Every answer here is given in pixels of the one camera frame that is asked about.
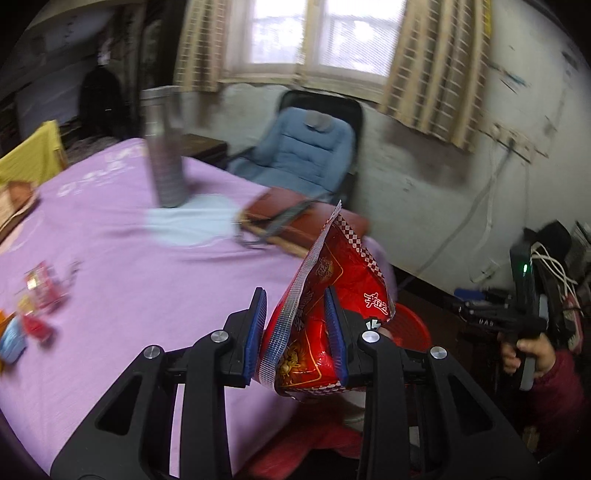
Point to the red jacket right forearm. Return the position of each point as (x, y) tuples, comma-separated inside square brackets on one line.
[(559, 396)]

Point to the clear cup red contents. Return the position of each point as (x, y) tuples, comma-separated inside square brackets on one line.
[(37, 328)]

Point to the window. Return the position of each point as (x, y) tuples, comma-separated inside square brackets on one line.
[(310, 41)]

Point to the person right hand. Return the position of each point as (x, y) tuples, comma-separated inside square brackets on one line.
[(540, 349)]

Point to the brown leather notebook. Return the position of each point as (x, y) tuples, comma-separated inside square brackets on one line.
[(283, 218)]

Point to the red snack packet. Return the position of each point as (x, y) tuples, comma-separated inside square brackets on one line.
[(295, 355)]

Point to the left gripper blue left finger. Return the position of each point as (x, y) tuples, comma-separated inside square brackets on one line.
[(255, 318)]

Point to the yellow cloth covered chair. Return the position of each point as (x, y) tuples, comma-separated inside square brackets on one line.
[(36, 160)]

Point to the silver metal bottle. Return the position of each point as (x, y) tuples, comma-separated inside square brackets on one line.
[(162, 132)]

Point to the blue face mask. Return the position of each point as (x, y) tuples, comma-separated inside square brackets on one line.
[(13, 341)]

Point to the blue cushioned chair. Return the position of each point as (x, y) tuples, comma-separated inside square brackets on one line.
[(312, 147)]

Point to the checked window curtain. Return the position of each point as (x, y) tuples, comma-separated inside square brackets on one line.
[(437, 80)]

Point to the brown gold pillow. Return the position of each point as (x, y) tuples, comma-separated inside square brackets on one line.
[(18, 200)]

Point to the purple bed sheet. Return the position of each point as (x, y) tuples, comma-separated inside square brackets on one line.
[(137, 275)]

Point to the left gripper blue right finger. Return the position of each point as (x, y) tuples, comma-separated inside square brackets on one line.
[(338, 338)]

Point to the pink clear plastic wrapper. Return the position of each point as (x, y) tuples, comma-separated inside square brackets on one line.
[(44, 291)]

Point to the red plastic trash basket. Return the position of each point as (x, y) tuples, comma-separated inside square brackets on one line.
[(408, 330)]

